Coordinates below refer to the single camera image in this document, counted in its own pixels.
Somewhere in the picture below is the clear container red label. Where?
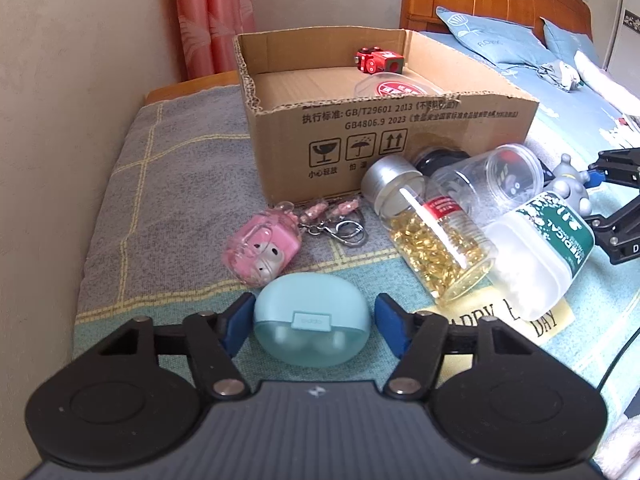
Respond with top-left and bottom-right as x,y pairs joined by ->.
354,71 -> 446,98

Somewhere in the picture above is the light blue bedsheet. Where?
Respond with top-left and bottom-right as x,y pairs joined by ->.
415,30 -> 640,411

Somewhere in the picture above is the pink pig keychain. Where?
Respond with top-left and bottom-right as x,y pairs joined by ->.
221,199 -> 368,288

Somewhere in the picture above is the teal earbud case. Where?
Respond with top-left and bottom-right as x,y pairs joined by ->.
253,274 -> 372,367

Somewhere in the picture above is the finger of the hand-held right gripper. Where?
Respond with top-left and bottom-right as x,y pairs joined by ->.
584,195 -> 640,267
587,146 -> 640,188

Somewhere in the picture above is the white pink blanket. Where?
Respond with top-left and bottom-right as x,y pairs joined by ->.
574,50 -> 640,106

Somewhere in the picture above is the black round lid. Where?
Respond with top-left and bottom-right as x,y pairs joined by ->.
412,146 -> 471,176

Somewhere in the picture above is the pink patterned curtain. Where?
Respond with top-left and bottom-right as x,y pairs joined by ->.
172,0 -> 258,82

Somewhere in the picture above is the white cabinet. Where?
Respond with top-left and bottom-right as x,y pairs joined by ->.
587,0 -> 640,73

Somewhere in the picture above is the crumpled grey cloth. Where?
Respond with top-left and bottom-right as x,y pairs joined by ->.
537,59 -> 583,93

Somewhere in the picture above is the red toy car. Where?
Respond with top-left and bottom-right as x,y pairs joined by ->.
354,47 -> 404,76

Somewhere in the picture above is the black cable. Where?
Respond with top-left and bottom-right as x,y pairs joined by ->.
595,327 -> 640,391

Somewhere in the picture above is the white bottle green label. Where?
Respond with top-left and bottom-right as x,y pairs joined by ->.
484,191 -> 596,322

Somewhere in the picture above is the cardboard box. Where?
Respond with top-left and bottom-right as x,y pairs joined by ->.
233,29 -> 541,205

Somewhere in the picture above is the wooden bed side rail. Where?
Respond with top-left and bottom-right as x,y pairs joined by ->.
145,71 -> 241,106

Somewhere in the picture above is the large blue pillow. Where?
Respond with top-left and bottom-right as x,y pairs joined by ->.
435,6 -> 556,67

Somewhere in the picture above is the gold capsule bottle silver cap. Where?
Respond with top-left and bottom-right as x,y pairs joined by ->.
360,155 -> 499,306

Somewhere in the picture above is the white fuzzy cloth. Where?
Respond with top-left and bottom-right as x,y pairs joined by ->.
597,410 -> 640,480

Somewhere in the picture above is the small blue pillow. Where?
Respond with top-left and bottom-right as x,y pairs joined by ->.
540,17 -> 603,68

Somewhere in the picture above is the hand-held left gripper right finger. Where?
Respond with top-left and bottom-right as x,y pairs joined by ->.
374,294 -> 533,402

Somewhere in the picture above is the clear plastic jar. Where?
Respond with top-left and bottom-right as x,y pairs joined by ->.
427,144 -> 546,221

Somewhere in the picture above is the grey cat figurine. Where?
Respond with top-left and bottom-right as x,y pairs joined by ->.
542,154 -> 593,217

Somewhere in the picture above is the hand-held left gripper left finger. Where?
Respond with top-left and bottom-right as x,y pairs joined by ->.
97,292 -> 257,402

